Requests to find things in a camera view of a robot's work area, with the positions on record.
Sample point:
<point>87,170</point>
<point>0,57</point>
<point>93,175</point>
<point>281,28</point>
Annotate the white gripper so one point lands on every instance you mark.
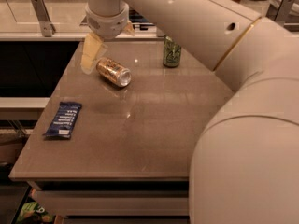
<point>107,23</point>

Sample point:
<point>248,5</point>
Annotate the orange soda can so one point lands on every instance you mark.
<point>114,72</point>

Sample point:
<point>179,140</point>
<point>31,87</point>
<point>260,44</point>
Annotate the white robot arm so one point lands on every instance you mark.
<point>245,166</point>

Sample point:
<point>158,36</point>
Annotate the green soda can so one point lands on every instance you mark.
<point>172,52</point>

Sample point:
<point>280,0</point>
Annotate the blue snack bar wrapper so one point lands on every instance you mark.
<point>64,120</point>

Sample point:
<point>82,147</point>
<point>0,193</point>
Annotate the grey table drawer unit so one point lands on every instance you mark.
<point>115,198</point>

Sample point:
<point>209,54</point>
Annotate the green snack bag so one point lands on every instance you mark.
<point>34,213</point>

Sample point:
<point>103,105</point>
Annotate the left metal glass bracket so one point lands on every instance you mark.
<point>46,26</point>

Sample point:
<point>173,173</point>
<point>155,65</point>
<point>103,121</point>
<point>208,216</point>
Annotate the metal glass bracket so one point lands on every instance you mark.
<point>283,11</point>
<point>46,26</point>

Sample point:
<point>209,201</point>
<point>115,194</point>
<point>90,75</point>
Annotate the right metal glass bracket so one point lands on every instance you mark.
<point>283,11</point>

